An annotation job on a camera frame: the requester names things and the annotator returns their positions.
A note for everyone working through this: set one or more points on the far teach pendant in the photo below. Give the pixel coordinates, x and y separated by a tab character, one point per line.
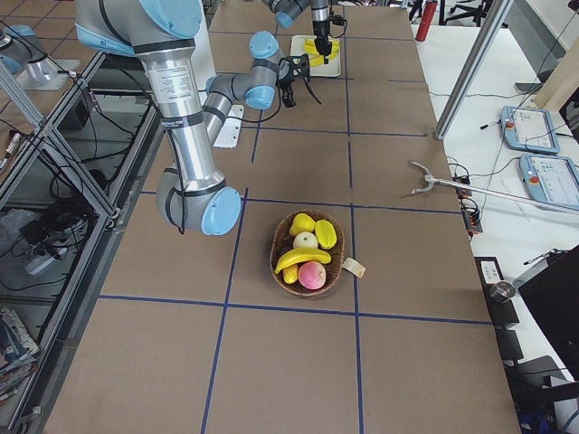
529	129

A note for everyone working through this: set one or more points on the paper tag on basket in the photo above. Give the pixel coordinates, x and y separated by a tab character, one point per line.
354	267

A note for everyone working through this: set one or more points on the aluminium frame post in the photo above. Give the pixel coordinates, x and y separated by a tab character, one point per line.
480	48

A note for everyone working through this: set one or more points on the near teach pendant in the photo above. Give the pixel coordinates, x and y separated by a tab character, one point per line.
550	179

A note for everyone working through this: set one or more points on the small yellow fruit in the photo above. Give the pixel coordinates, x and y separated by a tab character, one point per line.
290	274

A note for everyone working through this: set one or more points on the yellow lemon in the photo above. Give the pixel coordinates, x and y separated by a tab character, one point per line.
301	222

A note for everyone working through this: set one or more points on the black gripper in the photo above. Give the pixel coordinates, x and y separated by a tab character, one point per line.
286	84
320	28

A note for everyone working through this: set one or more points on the red pink apple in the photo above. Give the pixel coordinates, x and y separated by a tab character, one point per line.
312	275

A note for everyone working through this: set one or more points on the teach pendant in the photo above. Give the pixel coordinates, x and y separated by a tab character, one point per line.
550	179
529	129

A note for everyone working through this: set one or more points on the red cylinder bottle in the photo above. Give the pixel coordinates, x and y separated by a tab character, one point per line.
428	10

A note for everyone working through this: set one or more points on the steel cup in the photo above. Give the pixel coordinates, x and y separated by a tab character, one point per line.
502	291

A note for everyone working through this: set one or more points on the yellow banana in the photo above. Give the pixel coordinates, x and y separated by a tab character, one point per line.
311	45
299	255
319	60

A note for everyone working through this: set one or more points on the yellow green starfruit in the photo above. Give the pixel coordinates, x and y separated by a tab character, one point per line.
326	234

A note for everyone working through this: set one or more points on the black power strip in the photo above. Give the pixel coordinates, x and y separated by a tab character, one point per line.
469	208

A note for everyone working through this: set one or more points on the pale white apple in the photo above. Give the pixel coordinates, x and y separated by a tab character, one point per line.
305	239

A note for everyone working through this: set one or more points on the brown wicker basket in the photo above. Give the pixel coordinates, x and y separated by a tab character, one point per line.
282	242

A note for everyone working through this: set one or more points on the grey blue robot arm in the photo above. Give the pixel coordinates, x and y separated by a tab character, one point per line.
287	11
192	193

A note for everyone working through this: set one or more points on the pale green bear tray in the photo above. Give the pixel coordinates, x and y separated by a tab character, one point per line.
331	70

